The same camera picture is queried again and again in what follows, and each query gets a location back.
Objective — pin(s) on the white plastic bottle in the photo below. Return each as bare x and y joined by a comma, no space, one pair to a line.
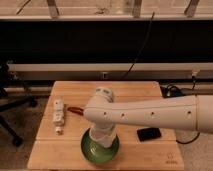
58,116

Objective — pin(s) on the black smartphone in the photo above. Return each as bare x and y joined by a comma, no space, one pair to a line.
148,134

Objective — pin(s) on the black office chair base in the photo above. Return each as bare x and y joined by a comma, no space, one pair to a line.
5,77

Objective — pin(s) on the green ceramic bowl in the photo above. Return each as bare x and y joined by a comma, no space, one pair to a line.
95,153

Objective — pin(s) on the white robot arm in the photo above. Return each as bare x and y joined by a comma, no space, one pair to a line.
194,112

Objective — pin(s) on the red handled tool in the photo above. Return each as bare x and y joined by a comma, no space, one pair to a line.
76,110

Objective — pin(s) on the wooden table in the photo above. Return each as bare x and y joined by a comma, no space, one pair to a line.
53,152

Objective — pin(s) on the blue device on floor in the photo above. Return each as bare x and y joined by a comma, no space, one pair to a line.
171,91

